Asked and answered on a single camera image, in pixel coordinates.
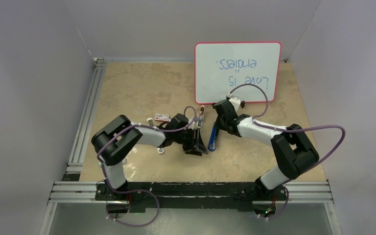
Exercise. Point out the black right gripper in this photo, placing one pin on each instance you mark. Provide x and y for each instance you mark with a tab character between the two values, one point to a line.
221	127

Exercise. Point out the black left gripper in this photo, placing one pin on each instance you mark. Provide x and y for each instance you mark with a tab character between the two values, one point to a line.
195	146

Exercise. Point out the blue lighter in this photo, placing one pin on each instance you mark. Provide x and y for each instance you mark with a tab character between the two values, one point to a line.
213	138

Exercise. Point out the pink white eraser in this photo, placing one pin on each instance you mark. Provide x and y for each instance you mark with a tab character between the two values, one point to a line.
201	117

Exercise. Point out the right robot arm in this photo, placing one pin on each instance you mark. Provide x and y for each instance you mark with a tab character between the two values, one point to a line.
294	152

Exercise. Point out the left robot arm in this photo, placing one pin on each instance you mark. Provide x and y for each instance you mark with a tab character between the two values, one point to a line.
113	142

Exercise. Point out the pink framed whiteboard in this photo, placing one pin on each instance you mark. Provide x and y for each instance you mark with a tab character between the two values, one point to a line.
253	67

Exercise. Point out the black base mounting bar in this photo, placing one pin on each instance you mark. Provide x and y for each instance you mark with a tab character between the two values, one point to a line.
242	196

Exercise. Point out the front aluminium rail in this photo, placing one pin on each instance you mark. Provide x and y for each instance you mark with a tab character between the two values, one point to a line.
87	192

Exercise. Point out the aluminium rail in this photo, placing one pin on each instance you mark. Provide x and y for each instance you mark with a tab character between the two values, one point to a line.
83	133
87	192

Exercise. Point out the left aluminium rail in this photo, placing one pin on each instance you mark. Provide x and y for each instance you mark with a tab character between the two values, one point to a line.
83	133

